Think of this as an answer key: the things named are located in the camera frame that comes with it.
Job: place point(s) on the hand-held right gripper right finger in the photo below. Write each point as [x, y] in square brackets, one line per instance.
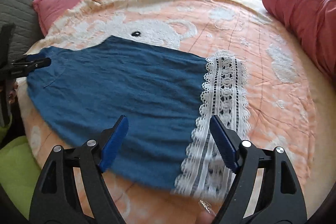
[223, 142]

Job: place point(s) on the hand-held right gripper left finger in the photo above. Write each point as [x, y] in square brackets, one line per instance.
[115, 142]

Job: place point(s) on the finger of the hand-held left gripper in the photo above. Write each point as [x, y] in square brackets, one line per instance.
[39, 63]
[36, 56]

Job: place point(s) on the blue denim pants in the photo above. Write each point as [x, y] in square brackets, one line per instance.
[131, 87]

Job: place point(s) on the person's left hand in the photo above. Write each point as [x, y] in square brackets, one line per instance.
[11, 94]

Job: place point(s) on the person's right hand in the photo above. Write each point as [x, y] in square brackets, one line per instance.
[206, 213]

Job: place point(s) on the pink pillow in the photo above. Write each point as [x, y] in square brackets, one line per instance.
[57, 3]

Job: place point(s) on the lime green clothing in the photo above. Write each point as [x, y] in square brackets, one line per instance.
[15, 166]

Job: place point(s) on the peach printed blanket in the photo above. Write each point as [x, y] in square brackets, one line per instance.
[183, 11]

